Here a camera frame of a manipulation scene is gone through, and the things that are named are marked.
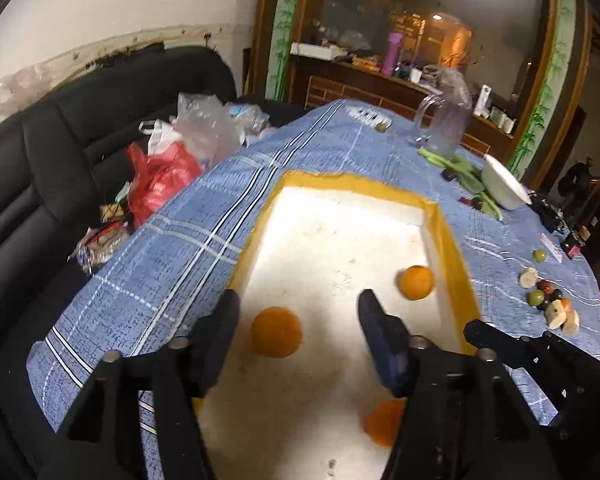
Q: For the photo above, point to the clear bag with pink contents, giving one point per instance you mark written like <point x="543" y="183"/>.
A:
<point x="450" y="82"/>

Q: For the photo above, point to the wood-framed glass partition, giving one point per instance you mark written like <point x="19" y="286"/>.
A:
<point x="555" y="85"/>

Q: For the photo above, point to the white cups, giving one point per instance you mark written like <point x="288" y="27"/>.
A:
<point x="501" y="120"/>

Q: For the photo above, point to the brown longan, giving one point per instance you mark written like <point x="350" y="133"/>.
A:
<point x="556" y="293"/>

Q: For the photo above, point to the red plastic bag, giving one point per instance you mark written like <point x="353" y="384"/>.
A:
<point x="160" y="180"/>

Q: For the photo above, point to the clear glass pitcher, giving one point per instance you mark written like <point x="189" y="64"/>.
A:
<point x="445" y="125"/>

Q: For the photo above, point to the flat white box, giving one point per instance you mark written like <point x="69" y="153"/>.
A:
<point x="317" y="51"/>

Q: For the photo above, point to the purple bottle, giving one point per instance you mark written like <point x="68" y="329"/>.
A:
<point x="392" y="55"/>

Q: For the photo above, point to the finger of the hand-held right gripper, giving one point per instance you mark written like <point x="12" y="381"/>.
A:
<point x="495" y="342"/>

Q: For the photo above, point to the orange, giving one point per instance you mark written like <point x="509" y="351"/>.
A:
<point x="275" y="332"/>
<point x="416" y="282"/>
<point x="384" y="422"/>

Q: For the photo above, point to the clear plastic bag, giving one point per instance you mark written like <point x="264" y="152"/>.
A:
<point x="200" y="120"/>

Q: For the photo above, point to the apple piece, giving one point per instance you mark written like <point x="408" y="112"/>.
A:
<point x="572" y="323"/>
<point x="557" y="313"/>
<point x="528" y="276"/>

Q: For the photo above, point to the white bowl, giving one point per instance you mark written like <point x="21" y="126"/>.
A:
<point x="505" y="185"/>

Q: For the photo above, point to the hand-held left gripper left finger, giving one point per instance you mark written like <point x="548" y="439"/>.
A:
<point x="221" y="332"/>

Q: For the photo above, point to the black leather sofa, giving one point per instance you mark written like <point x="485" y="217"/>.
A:
<point x="40" y="150"/>

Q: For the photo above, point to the wooden cabinet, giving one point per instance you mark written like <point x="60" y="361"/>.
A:
<point x="360" y="92"/>

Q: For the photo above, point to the dark round fruit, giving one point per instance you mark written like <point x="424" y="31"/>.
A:
<point x="450" y="175"/>
<point x="478" y="204"/>

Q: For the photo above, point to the green jujube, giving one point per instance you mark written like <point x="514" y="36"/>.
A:
<point x="535" y="298"/>
<point x="540" y="256"/>

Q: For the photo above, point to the yellow snack packet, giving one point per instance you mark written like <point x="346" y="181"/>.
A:
<point x="112" y="211"/>

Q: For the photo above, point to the blue white plastic bag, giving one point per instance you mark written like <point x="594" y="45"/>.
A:
<point x="247" y="116"/>

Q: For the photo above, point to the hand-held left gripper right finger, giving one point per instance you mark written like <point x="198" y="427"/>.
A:
<point x="382" y="345"/>

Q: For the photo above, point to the blue plaid tablecloth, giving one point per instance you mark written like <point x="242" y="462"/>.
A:
<point x="190" y="260"/>

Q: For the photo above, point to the white tube bottle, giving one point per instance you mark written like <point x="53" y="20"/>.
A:
<point x="483" y="100"/>

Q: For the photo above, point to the green vegetable leaves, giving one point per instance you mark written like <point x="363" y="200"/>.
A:
<point x="460" y="167"/>

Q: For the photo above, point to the dark bottle red label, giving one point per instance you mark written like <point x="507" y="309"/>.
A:
<point x="572" y="250"/>

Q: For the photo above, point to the yellow-rimmed white foam box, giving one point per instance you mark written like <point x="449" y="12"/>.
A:
<point x="340" y="240"/>

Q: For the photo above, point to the red jujube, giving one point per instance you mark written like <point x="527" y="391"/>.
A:
<point x="545" y="286"/>

